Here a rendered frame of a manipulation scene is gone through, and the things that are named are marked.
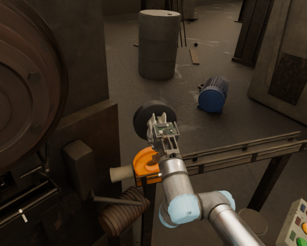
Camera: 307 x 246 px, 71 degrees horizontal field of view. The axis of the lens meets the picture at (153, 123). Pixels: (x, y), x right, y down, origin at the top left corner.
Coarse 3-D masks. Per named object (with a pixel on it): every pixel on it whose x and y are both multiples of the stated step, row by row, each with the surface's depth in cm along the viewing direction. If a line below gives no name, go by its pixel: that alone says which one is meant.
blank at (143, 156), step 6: (144, 150) 83; (150, 150) 82; (138, 156) 83; (144, 156) 82; (150, 156) 83; (138, 162) 83; (144, 162) 84; (138, 168) 85; (144, 168) 86; (150, 168) 89; (156, 168) 89; (138, 174) 87
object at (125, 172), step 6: (114, 168) 86; (120, 168) 86; (126, 168) 85; (132, 168) 85; (114, 174) 84; (120, 174) 84; (126, 174) 85; (132, 174) 85; (114, 180) 84; (120, 180) 86
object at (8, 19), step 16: (0, 16) 42; (16, 16) 44; (0, 32) 41; (16, 32) 44; (32, 32) 47; (32, 48) 46; (48, 48) 51; (48, 64) 52; (48, 80) 52; (32, 144) 58
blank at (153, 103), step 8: (144, 104) 73; (152, 104) 71; (160, 104) 72; (168, 104) 75; (136, 112) 74; (144, 112) 72; (152, 112) 73; (160, 112) 73; (168, 112) 74; (136, 120) 73; (144, 120) 74; (168, 120) 76; (176, 120) 77; (136, 128) 75; (144, 128) 75; (144, 136) 77
